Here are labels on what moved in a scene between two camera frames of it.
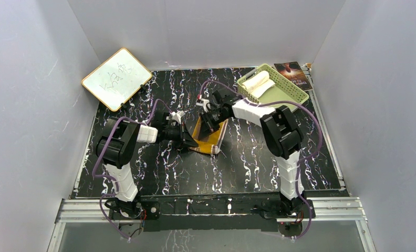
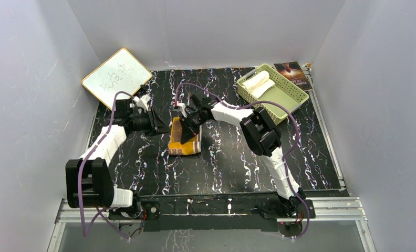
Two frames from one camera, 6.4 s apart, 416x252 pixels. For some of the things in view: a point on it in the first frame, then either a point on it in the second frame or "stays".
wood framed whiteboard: (117, 80) stays
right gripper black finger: (207, 127) to (190, 124)
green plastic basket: (265, 84) stays
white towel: (258, 83) stays
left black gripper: (184, 138) to (155, 124)
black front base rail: (225, 212) stays
